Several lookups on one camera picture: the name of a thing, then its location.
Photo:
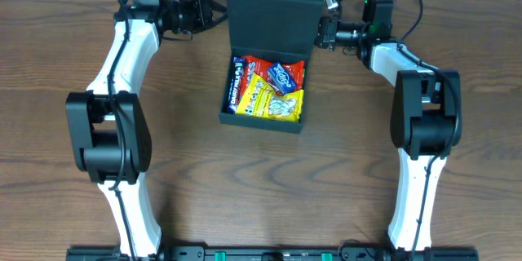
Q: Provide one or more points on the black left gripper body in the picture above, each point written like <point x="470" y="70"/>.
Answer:
<point x="204" y="11"/>

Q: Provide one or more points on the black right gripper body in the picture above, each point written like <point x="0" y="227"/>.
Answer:
<point x="326" y="33"/>

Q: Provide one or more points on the red candy bag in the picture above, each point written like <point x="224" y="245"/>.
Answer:
<point x="260" y="67"/>

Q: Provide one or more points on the dark green gift box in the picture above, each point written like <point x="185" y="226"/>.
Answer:
<point x="272" y="30"/>

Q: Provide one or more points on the small blue Eclipse mint pack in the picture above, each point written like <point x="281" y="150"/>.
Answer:
<point x="281" y="78"/>

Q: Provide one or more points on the dark blue Dairy Milk bar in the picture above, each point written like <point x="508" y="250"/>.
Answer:
<point x="234" y="95"/>

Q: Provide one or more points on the yellow candy bag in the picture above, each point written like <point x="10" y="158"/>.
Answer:
<point x="261" y="101"/>

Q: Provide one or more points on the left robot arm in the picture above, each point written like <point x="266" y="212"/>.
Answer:
<point x="110" y="138"/>

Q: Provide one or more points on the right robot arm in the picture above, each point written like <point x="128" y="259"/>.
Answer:
<point x="426" y="116"/>

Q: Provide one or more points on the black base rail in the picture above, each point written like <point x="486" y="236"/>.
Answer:
<point x="346" y="253"/>

